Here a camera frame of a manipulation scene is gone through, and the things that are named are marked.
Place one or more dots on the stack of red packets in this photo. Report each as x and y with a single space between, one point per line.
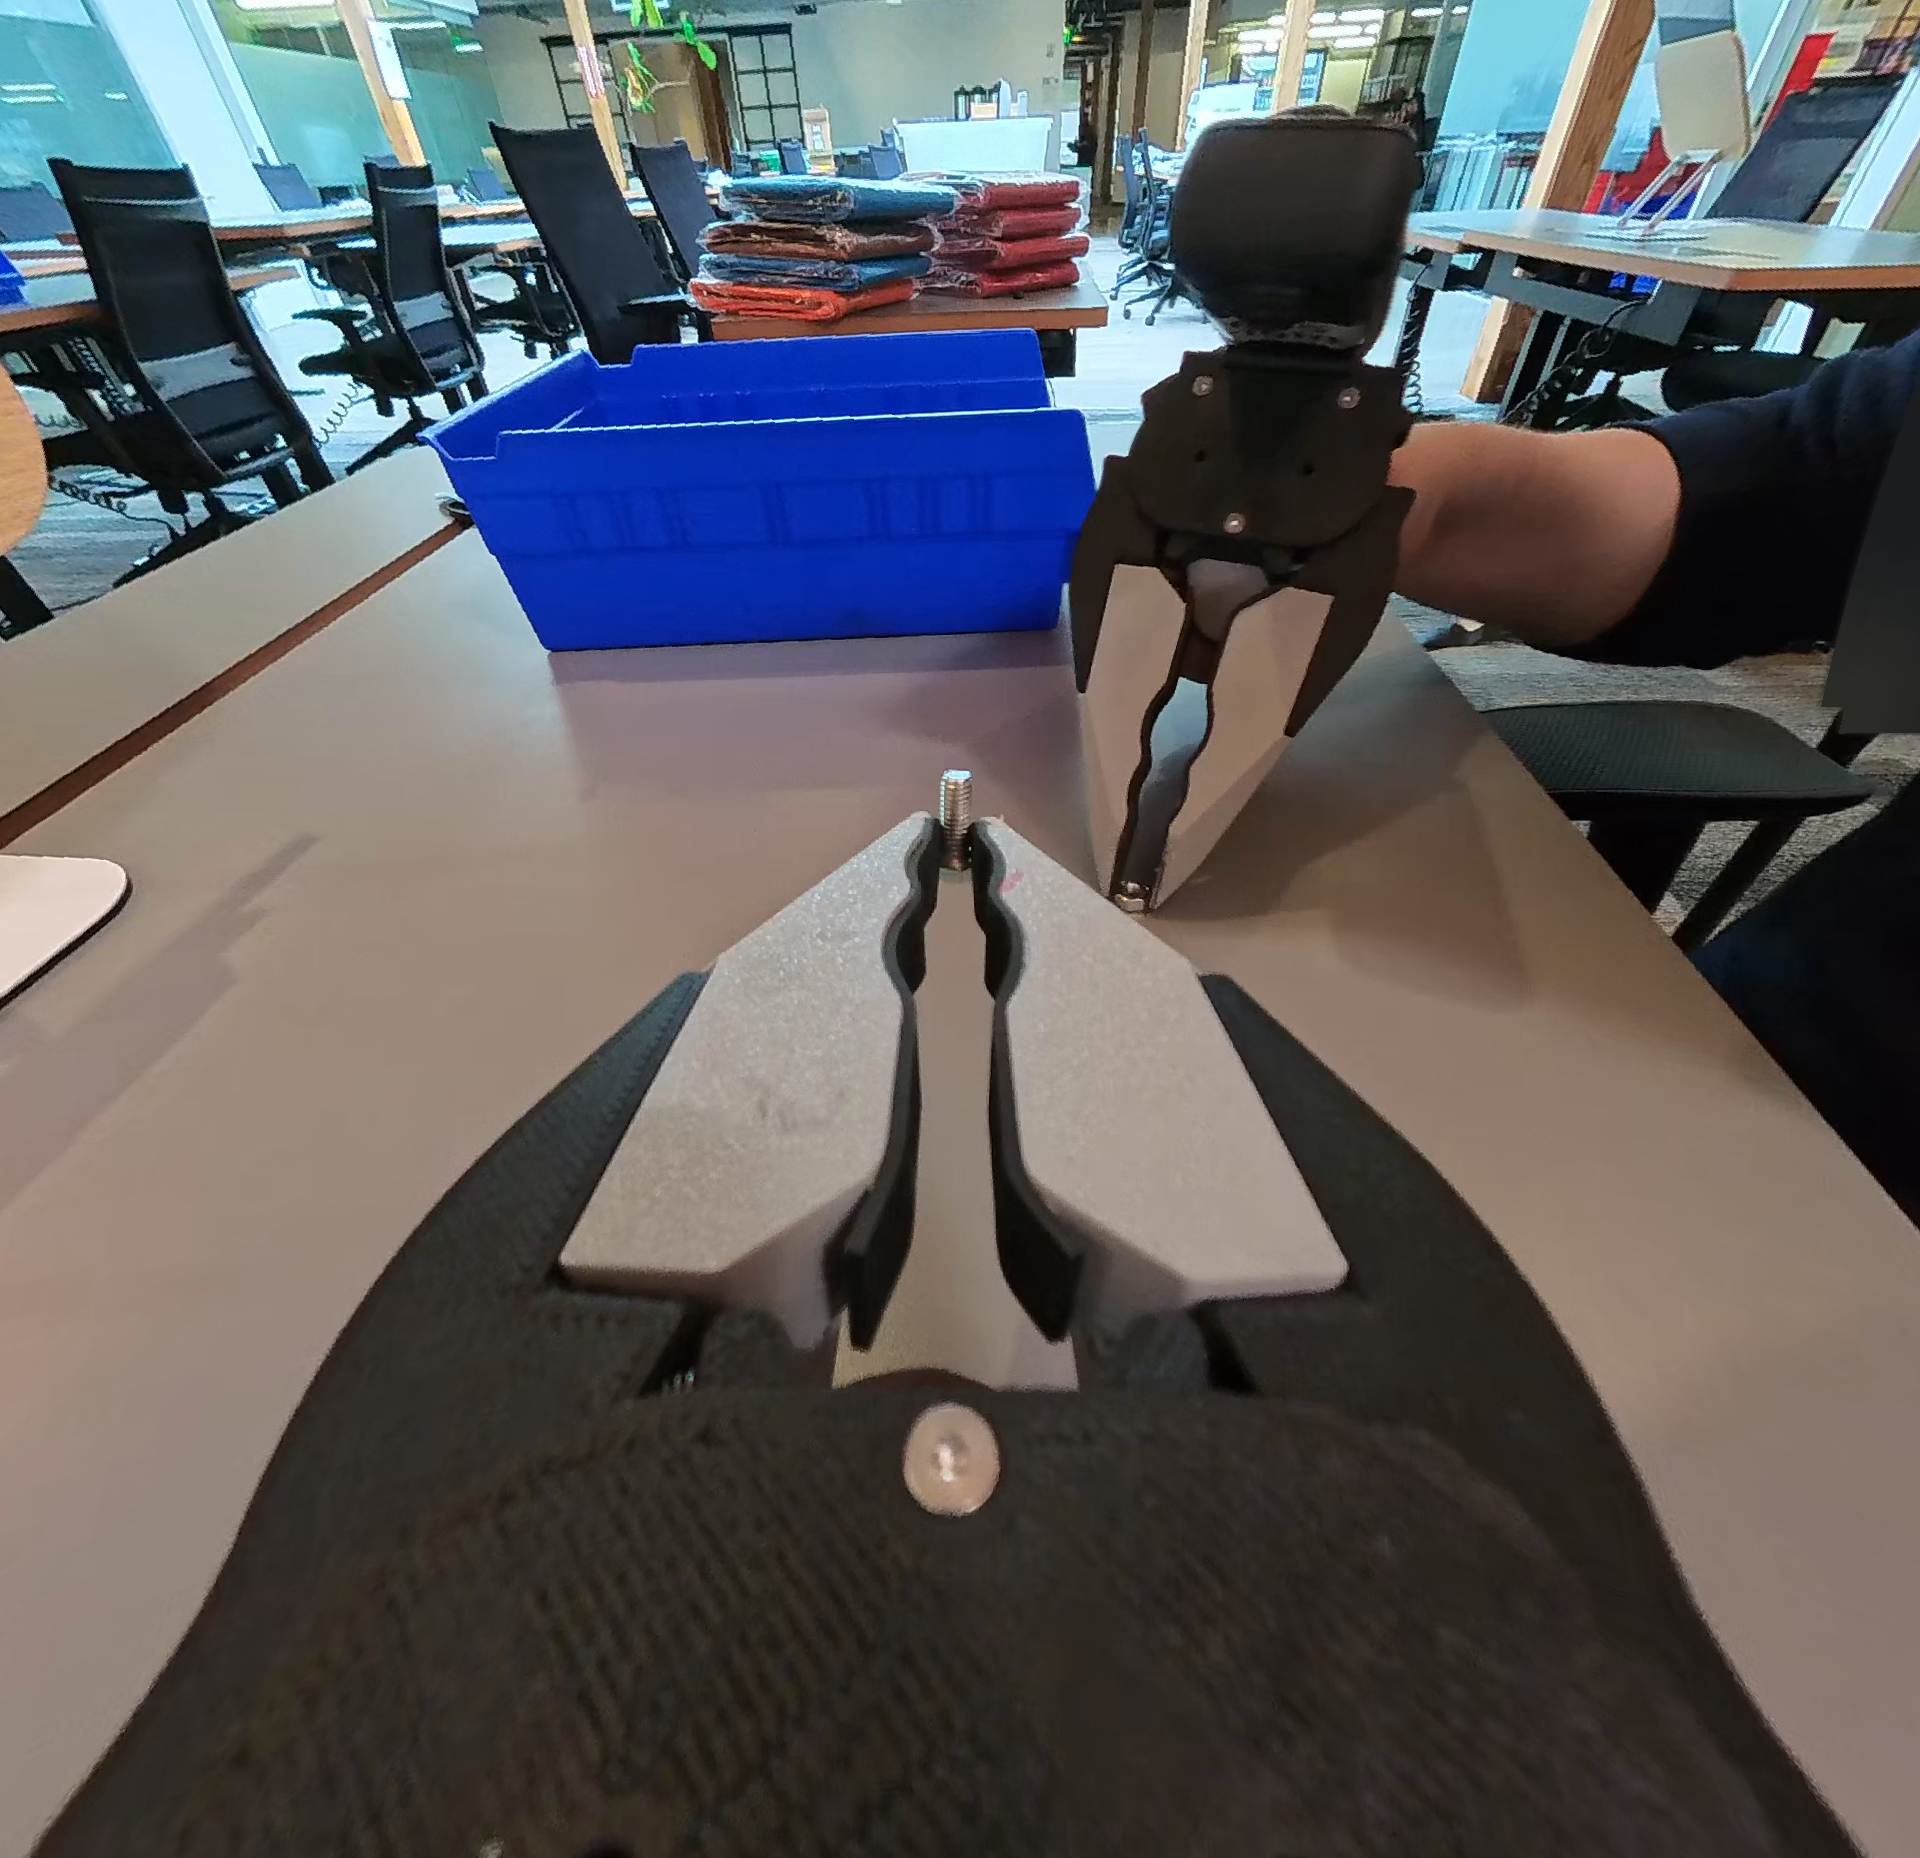
1014 231

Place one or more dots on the blue plastic bin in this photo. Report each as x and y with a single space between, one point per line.
780 522

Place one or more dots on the person's torso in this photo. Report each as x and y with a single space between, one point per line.
1882 583

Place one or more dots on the green plant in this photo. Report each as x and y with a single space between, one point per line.
642 6

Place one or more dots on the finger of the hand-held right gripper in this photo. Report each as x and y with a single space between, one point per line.
1125 658
1259 688

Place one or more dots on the person's leg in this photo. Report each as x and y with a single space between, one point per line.
1831 1018

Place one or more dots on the small wooden board stand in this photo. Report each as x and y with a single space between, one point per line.
1704 96

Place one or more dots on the wooden office desk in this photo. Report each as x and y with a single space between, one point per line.
285 226
1725 261

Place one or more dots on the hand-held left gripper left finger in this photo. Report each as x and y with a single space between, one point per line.
780 1108

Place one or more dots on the stack of folded cloths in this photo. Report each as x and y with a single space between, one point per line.
816 247

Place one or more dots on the small silver bolt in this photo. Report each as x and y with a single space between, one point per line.
957 802

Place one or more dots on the black office chair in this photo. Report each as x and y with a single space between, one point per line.
1650 754
406 268
676 201
577 237
1148 225
1802 148
164 313

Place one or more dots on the white document stand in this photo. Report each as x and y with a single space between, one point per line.
53 915

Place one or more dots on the person's right forearm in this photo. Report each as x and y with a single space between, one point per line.
1725 538

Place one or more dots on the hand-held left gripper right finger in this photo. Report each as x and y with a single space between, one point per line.
1140 1124

